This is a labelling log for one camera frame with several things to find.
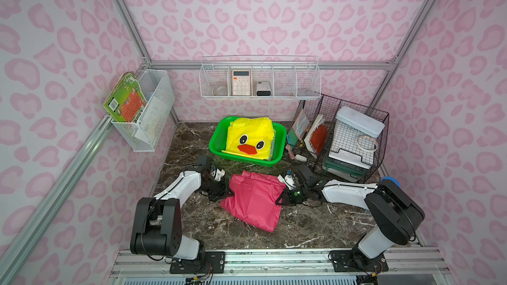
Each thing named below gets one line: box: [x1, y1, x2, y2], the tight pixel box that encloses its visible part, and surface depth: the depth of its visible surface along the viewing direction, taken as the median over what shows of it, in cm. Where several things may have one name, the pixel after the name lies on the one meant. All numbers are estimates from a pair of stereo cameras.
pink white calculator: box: [232, 69, 251, 96], surface depth 96 cm
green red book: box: [102, 71, 148, 124], surface depth 73 cm
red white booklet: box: [304, 114, 329, 157], surface depth 102 cm
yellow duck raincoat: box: [221, 117, 276, 161], surface depth 105 cm
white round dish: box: [211, 86, 228, 96], surface depth 95 cm
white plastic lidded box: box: [328, 106, 385, 170], surface depth 87 cm
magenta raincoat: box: [219, 170, 287, 233], surface depth 86 cm
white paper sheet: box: [134, 95, 171, 145], surface depth 87 cm
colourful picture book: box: [286, 108, 311, 146], surface depth 109 cm
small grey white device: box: [256, 81, 272, 97], surface depth 92 cm
